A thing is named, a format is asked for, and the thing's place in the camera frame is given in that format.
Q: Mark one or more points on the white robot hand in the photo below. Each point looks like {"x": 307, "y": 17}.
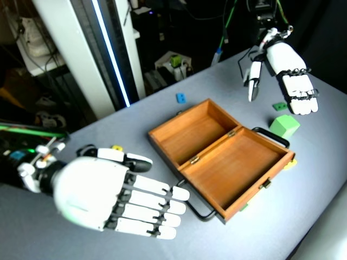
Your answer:
{"x": 89, "y": 187}
{"x": 284, "y": 58}

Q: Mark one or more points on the small dark green block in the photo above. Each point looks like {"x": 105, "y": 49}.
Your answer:
{"x": 279, "y": 106}

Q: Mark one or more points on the grey table cloth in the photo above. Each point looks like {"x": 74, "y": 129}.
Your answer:
{"x": 81, "y": 243}

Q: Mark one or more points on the light green house-shaped block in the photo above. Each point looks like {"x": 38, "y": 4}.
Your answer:
{"x": 284, "y": 126}

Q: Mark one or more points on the white and blue plug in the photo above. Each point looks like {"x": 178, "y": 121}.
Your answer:
{"x": 217, "y": 55}

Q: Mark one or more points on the dark and white sneaker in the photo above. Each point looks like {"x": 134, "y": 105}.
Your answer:
{"x": 51, "y": 119}

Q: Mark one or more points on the small yellow two-hole block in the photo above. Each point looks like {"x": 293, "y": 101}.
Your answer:
{"x": 291, "y": 164}

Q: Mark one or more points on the small blue block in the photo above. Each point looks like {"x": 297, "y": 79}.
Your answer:
{"x": 181, "y": 98}

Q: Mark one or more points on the white device with green part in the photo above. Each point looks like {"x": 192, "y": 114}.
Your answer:
{"x": 173, "y": 65}

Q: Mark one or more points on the white column with blue light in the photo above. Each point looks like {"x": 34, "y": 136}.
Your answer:
{"x": 67, "y": 54}

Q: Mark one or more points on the large light green cube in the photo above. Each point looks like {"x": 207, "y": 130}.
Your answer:
{"x": 244, "y": 208}

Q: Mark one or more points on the white shoe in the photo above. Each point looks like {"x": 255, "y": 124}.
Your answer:
{"x": 35, "y": 38}

